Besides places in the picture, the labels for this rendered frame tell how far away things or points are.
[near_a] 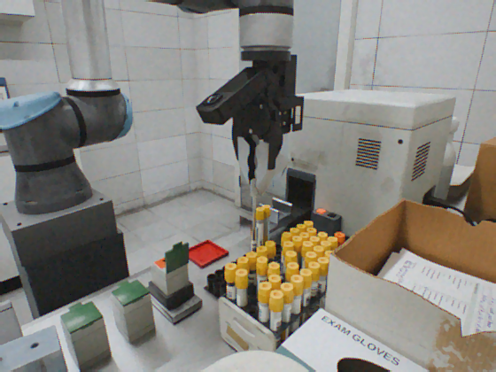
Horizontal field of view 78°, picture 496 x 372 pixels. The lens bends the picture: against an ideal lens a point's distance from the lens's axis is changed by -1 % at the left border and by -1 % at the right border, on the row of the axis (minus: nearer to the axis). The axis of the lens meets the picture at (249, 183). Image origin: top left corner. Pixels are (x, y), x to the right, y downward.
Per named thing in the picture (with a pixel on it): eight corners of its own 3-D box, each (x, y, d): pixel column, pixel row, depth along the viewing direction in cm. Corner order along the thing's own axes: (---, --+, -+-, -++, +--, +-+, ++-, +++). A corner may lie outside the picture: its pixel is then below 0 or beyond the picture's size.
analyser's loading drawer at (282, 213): (296, 204, 82) (297, 186, 80) (317, 212, 78) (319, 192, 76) (239, 231, 69) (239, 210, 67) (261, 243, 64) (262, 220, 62)
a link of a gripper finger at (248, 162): (273, 185, 54) (277, 132, 51) (249, 194, 50) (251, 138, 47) (260, 180, 56) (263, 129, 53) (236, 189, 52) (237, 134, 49)
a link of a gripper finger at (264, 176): (292, 190, 52) (294, 135, 49) (269, 201, 48) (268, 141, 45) (278, 187, 54) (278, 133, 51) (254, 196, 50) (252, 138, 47)
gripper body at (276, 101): (303, 135, 49) (308, 51, 45) (267, 143, 44) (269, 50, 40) (267, 127, 54) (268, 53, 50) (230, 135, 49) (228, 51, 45)
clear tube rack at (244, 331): (304, 274, 58) (306, 239, 55) (353, 299, 51) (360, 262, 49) (219, 336, 44) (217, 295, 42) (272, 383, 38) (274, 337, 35)
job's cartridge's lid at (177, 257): (187, 236, 46) (189, 238, 46) (187, 261, 48) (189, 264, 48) (163, 246, 44) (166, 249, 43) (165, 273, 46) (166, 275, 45)
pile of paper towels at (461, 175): (443, 171, 115) (445, 158, 113) (476, 177, 108) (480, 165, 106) (421, 189, 98) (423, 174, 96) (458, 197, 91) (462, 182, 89)
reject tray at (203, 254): (208, 242, 68) (207, 238, 68) (228, 254, 64) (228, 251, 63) (182, 254, 64) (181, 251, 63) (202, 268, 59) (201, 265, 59)
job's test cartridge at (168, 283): (174, 282, 53) (171, 250, 51) (190, 295, 50) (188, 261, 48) (153, 292, 51) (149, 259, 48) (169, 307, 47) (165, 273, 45)
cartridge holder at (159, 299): (171, 281, 56) (169, 264, 54) (202, 306, 50) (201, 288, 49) (143, 295, 52) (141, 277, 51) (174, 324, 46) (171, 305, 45)
